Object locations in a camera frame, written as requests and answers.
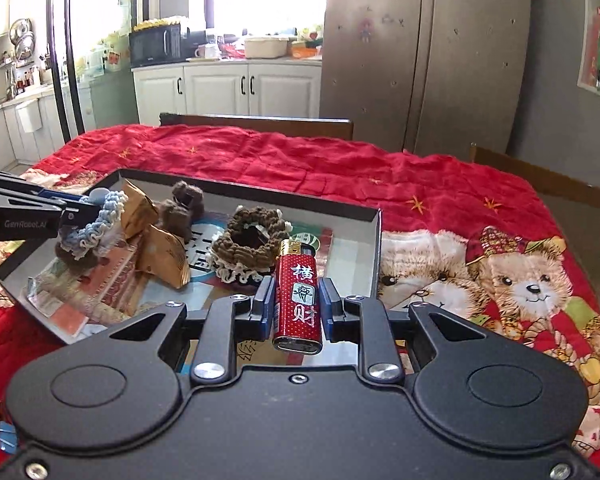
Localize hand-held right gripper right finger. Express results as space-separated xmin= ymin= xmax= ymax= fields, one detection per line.
xmin=320 ymin=276 xmax=509 ymax=382

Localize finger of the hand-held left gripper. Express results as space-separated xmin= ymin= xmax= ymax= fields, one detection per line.
xmin=0 ymin=167 xmax=89 ymax=204
xmin=0 ymin=184 xmax=99 ymax=226

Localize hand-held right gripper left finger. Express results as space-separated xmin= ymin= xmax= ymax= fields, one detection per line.
xmin=107 ymin=275 xmax=277 ymax=387

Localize blue crochet scrunchie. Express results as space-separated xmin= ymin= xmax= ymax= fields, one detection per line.
xmin=55 ymin=189 xmax=129 ymax=271

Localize red lighter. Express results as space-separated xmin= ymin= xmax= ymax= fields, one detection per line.
xmin=271 ymin=239 xmax=325 ymax=356

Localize brown crochet scrunchie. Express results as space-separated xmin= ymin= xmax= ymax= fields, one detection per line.
xmin=223 ymin=204 xmax=292 ymax=267

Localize brown fuzzy scrunchie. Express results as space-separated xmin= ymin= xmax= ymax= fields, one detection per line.
xmin=157 ymin=181 xmax=207 ymax=242

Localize shallow black box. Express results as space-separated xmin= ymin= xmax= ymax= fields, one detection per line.
xmin=0 ymin=167 xmax=383 ymax=371

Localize gold paper ingot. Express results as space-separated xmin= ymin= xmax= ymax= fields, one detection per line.
xmin=121 ymin=180 xmax=160 ymax=239
xmin=137 ymin=224 xmax=192 ymax=289

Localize red printed card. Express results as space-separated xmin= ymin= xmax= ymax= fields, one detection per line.
xmin=289 ymin=227 xmax=334 ymax=281

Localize white kitchen counter cabinets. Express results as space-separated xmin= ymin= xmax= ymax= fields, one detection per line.
xmin=0 ymin=82 xmax=93 ymax=171

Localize white printed sheet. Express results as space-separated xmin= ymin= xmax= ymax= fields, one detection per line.
xmin=187 ymin=215 xmax=231 ymax=281

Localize white hanging bin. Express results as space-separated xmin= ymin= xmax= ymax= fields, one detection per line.
xmin=15 ymin=98 xmax=42 ymax=134

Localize stack of paper notes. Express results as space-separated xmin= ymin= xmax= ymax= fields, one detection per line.
xmin=26 ymin=240 xmax=148 ymax=347

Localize red printed blanket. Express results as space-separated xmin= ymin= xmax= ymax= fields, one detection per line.
xmin=0 ymin=122 xmax=600 ymax=466

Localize steel pot lids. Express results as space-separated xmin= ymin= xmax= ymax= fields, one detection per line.
xmin=9 ymin=17 xmax=34 ymax=63

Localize black microwave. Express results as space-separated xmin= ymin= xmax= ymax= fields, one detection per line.
xmin=128 ymin=23 xmax=182 ymax=67

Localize yellow flowers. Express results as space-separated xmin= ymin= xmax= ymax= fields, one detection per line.
xmin=132 ymin=17 xmax=181 ymax=32

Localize white sideboard cabinet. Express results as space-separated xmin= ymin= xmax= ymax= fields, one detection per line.
xmin=131 ymin=59 xmax=324 ymax=127

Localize white pot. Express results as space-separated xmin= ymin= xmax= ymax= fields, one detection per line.
xmin=243 ymin=36 xmax=289 ymax=59

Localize silver double-door refrigerator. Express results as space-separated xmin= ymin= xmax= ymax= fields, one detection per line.
xmin=319 ymin=0 xmax=532 ymax=153

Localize black sliding door frame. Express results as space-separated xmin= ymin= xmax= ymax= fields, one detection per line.
xmin=47 ymin=0 xmax=88 ymax=143

